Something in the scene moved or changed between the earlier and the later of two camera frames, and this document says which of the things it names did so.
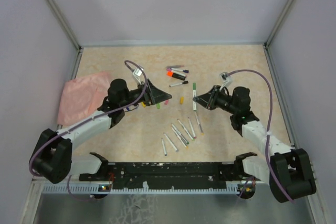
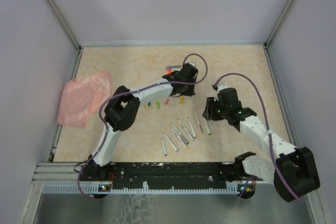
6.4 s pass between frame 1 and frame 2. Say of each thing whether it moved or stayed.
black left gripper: moved
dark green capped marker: moved
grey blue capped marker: stayed
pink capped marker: stayed
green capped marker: stayed
